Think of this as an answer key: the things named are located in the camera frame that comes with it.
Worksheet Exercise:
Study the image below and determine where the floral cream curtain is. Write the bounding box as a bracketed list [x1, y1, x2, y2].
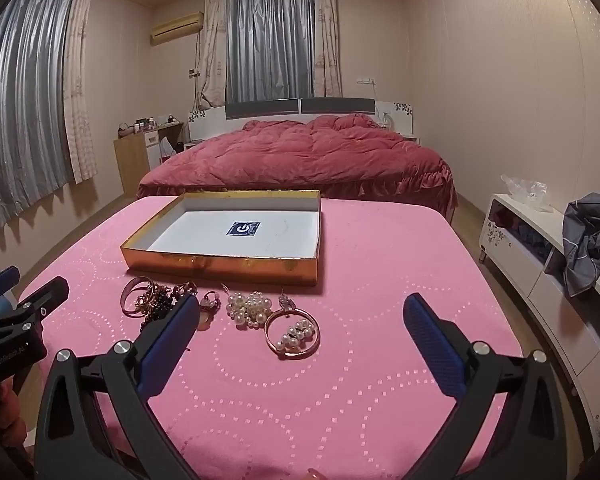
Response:
[61, 0, 99, 186]
[314, 0, 343, 100]
[200, 0, 229, 110]

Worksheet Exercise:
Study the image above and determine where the pearl cluster earring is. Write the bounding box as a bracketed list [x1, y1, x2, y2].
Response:
[222, 285, 275, 331]

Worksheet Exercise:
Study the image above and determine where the rose gold pearl hoop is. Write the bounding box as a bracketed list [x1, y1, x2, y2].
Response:
[265, 308, 322, 359]

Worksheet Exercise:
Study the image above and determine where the gold chain bracelet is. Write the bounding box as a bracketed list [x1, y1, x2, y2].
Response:
[135, 282, 173, 312]

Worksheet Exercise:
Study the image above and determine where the blue square label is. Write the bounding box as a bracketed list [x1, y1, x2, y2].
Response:
[226, 221, 262, 237]

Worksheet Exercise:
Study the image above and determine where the narrow grey curtain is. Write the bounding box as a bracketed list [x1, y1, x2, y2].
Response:
[225, 0, 315, 106]

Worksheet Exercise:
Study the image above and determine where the dark bead bracelet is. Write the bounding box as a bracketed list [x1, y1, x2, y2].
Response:
[140, 294, 181, 333]

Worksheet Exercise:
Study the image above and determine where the clear plastic bag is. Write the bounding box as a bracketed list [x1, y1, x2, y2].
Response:
[500, 174, 552, 212]

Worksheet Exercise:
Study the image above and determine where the wooden desk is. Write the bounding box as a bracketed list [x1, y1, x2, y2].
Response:
[113, 121, 185, 193]

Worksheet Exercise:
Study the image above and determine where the cream air conditioner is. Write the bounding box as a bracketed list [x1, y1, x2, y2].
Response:
[149, 12, 205, 47]

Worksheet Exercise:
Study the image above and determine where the shallow gold cardboard box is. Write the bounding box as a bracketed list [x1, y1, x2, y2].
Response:
[120, 190, 325, 287]

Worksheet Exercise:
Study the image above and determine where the rose gold bangle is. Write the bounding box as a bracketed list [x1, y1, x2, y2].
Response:
[120, 277, 156, 317]

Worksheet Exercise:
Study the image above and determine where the pink stone ring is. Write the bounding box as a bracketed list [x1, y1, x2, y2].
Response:
[197, 291, 222, 331]

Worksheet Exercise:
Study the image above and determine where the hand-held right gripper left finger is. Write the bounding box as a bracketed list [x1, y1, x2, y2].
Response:
[34, 294, 201, 480]

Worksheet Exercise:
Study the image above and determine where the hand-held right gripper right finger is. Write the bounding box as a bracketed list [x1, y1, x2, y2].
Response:
[402, 292, 568, 480]

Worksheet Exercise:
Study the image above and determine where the wide grey curtain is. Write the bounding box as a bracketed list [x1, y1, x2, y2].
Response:
[0, 0, 77, 241]

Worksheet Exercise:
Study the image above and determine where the white bed headboard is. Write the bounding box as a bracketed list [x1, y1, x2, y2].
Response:
[187, 97, 422, 147]

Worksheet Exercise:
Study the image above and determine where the pink patterned tablecloth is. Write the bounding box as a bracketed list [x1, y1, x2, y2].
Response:
[17, 192, 523, 480]

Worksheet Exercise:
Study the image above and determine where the bed with red duvet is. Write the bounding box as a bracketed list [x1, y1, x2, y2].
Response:
[136, 114, 458, 221]

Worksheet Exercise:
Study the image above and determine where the white tv cabinet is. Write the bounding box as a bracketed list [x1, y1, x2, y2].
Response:
[477, 192, 600, 441]

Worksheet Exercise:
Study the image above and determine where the grey plaid cloth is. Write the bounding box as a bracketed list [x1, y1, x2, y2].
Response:
[561, 192, 600, 297]

